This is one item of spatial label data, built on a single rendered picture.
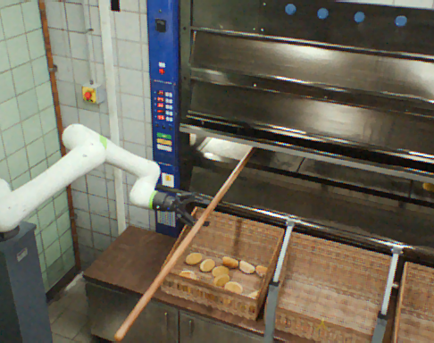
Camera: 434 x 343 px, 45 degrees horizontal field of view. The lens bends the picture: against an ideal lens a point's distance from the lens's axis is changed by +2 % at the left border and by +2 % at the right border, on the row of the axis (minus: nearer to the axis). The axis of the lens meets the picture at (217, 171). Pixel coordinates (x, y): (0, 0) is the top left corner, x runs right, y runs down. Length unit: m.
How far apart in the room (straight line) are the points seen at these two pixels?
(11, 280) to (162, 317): 0.92
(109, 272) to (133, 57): 1.22
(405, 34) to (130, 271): 1.89
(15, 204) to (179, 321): 1.22
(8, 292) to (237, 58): 1.51
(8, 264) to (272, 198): 1.39
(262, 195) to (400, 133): 0.82
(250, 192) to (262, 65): 0.75
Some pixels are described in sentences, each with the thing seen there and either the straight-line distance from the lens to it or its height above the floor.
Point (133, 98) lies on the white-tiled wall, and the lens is 3.01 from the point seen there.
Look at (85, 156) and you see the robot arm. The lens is 2.15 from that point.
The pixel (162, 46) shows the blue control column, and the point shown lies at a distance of 2.77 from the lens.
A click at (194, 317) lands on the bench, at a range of 2.88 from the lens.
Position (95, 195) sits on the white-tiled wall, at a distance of 3.52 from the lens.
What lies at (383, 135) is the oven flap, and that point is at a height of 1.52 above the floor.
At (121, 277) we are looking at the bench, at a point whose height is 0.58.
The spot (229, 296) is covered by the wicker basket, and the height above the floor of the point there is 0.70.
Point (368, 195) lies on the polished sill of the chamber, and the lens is 2.77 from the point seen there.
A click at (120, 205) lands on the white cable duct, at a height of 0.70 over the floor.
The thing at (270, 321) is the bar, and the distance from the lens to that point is 2.60.
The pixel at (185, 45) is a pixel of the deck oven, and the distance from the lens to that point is 2.75.
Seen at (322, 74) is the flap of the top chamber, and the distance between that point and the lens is 2.54.
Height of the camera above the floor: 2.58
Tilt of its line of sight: 30 degrees down
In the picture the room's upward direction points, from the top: 2 degrees clockwise
